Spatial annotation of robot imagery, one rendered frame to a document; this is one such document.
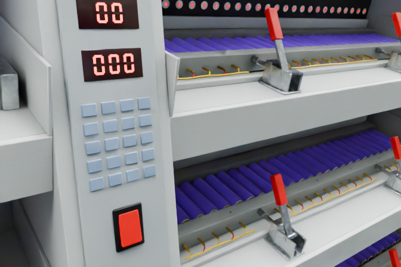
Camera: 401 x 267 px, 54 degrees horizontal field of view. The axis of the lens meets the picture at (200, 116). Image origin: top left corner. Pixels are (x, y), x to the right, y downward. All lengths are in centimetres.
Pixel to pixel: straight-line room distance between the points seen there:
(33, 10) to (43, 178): 12
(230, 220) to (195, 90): 17
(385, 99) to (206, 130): 31
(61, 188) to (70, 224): 3
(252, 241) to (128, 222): 21
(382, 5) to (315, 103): 46
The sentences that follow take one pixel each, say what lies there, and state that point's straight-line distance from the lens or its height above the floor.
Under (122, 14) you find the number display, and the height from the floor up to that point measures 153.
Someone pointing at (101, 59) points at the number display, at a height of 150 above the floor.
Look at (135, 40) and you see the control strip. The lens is 30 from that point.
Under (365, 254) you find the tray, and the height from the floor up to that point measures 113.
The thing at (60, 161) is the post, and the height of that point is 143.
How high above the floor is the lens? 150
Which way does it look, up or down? 9 degrees down
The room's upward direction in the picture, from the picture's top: 3 degrees counter-clockwise
